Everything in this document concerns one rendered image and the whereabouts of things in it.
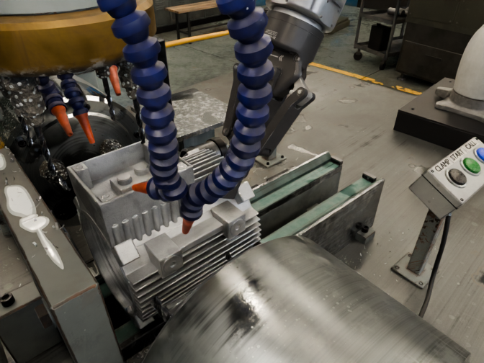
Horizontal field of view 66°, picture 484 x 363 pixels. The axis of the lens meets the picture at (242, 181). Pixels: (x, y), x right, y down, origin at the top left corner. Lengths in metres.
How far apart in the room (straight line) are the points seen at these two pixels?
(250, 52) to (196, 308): 0.19
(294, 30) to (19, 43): 0.28
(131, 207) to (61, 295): 0.14
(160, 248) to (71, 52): 0.24
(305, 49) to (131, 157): 0.26
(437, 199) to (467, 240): 0.35
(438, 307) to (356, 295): 0.52
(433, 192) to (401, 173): 0.51
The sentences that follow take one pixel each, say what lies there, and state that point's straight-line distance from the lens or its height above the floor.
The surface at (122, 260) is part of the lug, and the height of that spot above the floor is 1.08.
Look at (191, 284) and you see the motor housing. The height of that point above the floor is 1.00.
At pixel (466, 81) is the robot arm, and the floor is 0.98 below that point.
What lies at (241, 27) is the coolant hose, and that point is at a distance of 0.21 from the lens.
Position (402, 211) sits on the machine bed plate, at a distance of 1.01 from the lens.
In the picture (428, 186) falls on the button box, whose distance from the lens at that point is 0.65.
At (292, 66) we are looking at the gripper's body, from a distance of 0.46.
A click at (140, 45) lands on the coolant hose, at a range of 0.23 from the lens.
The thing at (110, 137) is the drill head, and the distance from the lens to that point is 0.70.
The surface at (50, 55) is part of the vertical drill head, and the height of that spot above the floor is 1.31.
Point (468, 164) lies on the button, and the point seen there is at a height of 1.07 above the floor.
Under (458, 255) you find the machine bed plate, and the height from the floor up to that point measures 0.80.
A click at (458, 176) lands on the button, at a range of 0.66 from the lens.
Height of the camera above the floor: 1.39
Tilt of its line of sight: 35 degrees down
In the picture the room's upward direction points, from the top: straight up
